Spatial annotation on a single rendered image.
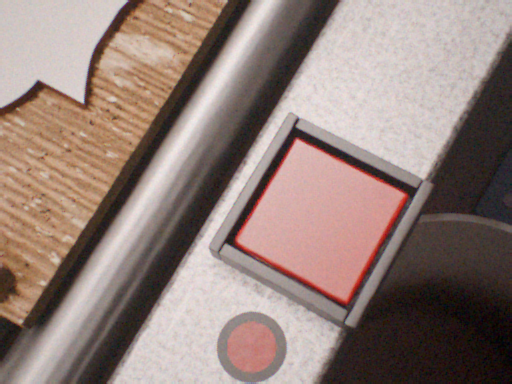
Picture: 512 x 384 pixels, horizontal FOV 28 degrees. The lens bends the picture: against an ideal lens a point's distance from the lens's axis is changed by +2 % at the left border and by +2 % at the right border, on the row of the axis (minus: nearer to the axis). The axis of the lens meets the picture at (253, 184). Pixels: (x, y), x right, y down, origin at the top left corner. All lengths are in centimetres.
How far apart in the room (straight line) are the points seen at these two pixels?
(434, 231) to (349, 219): 62
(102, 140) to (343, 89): 12
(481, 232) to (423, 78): 59
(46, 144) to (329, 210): 13
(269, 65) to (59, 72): 10
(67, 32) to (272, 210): 13
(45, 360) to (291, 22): 20
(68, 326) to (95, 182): 7
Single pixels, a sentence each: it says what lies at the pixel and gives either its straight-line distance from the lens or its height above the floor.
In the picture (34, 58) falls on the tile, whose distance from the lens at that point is 50.
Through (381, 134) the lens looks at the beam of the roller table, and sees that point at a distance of 49.
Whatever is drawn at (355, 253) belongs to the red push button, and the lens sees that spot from 46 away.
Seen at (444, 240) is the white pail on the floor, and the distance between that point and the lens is 112.
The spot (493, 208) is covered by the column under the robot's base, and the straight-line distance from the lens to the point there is 144.
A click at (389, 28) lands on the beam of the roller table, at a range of 52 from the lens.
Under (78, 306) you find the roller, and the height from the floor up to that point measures 92.
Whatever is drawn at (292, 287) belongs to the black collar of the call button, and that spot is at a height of 93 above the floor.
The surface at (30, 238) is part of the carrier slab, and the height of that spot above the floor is 94.
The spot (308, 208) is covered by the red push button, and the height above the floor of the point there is 93.
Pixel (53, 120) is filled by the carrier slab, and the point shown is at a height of 94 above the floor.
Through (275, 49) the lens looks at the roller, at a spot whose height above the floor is 91.
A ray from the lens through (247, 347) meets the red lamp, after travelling 47.
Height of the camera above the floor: 138
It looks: 71 degrees down
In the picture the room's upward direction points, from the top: 12 degrees counter-clockwise
